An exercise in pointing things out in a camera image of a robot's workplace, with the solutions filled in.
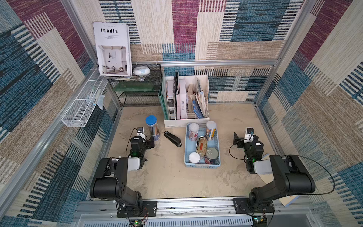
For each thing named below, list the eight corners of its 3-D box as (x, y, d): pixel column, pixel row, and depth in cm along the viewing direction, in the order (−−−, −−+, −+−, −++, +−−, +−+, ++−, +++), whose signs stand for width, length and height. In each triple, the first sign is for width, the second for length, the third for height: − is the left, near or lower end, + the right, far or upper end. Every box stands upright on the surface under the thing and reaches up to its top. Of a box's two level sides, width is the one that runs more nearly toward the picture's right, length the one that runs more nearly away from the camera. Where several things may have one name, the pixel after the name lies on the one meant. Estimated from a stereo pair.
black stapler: (163, 136, 103) (163, 133, 100) (167, 133, 105) (166, 129, 102) (179, 148, 97) (179, 145, 94) (182, 144, 99) (182, 141, 96)
